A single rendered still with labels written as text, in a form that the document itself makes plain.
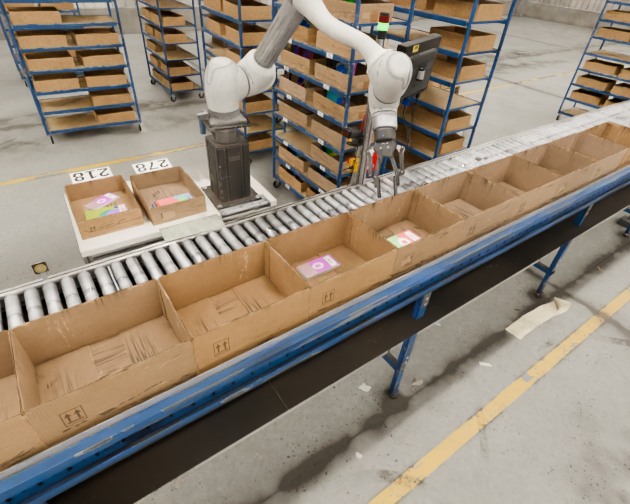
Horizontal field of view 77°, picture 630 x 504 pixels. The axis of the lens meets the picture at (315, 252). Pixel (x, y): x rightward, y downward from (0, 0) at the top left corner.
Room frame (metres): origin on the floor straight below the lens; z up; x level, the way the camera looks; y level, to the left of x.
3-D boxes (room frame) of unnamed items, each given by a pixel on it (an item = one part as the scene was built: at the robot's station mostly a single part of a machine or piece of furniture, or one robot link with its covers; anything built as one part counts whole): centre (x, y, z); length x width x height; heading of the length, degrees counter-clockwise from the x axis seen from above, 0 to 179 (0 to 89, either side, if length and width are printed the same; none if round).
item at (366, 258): (1.16, -0.06, 0.96); 0.39 x 0.29 x 0.17; 128
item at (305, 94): (3.34, 0.16, 0.99); 0.40 x 0.30 x 0.10; 36
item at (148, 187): (1.83, 0.81, 0.80); 0.38 x 0.28 x 0.10; 37
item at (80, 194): (1.68, 1.08, 0.80); 0.38 x 0.28 x 0.10; 36
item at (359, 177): (2.23, -0.24, 1.11); 0.12 x 0.05 x 0.88; 128
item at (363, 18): (2.96, -0.13, 1.59); 0.40 x 0.30 x 0.10; 38
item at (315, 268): (1.21, -0.02, 0.89); 0.16 x 0.07 x 0.02; 128
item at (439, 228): (1.40, -0.37, 0.96); 0.39 x 0.29 x 0.17; 128
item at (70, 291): (1.00, 0.88, 0.72); 0.52 x 0.05 x 0.05; 38
